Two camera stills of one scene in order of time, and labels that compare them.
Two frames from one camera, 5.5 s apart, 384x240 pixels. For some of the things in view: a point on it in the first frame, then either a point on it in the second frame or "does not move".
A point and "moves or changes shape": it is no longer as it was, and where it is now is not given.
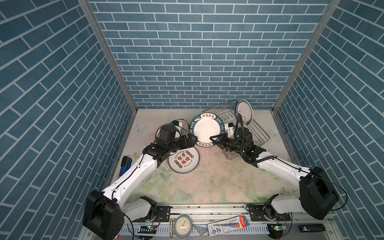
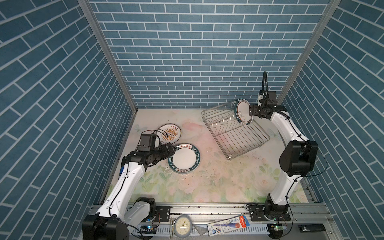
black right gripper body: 232,144 to 257,110
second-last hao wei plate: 205,126 to 185,159
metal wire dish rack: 239,138 does not move
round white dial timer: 183,226 does not move
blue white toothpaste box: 227,225 does not move
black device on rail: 308,228 does not move
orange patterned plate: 194,127 moves or changes shape
